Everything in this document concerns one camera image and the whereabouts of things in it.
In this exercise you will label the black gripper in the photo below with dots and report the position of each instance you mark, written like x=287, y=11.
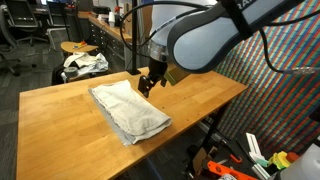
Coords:
x=157, y=68

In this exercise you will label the white cloth towel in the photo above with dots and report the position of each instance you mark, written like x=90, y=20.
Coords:
x=130, y=111

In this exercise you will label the white crumpled cloth pile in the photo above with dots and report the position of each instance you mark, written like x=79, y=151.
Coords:
x=88, y=61

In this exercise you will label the brown cardboard sheet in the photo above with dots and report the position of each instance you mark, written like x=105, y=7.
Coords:
x=146, y=20

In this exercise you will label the wooden workbench cabinet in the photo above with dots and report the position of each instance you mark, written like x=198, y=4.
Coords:
x=106, y=36

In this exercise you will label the white paper cup stack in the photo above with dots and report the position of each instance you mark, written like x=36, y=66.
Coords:
x=112, y=19

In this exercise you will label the yellow red small object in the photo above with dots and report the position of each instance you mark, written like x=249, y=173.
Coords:
x=80, y=44

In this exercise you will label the round wooden stool table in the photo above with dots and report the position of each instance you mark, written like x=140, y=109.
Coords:
x=78, y=47

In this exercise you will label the grey tape roll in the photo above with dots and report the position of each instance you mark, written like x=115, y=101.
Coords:
x=71, y=71

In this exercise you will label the brown cardboard box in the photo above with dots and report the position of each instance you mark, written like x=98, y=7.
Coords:
x=201, y=160

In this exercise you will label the orange level tool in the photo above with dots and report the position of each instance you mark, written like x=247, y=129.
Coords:
x=230, y=170

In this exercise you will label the yellow green plastic toy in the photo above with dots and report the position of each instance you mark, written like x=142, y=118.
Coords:
x=278, y=159

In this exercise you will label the black office chair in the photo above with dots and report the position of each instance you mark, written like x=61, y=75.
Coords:
x=5, y=40
x=23, y=16

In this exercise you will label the red plastic object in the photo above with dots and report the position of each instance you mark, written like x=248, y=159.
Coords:
x=292, y=156

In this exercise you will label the black stand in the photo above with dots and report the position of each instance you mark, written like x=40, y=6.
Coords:
x=315, y=115

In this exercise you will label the grey rounded object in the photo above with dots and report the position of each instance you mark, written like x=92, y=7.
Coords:
x=300, y=166

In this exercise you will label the gold green wrist camera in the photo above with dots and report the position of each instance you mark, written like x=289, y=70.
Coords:
x=175, y=75

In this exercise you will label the silver aluminium rail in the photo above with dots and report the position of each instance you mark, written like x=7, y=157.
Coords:
x=205, y=128

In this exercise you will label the black table leg frame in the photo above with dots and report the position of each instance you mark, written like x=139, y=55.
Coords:
x=218, y=120

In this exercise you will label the white metal bracket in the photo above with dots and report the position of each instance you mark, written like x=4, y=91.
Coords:
x=255, y=146

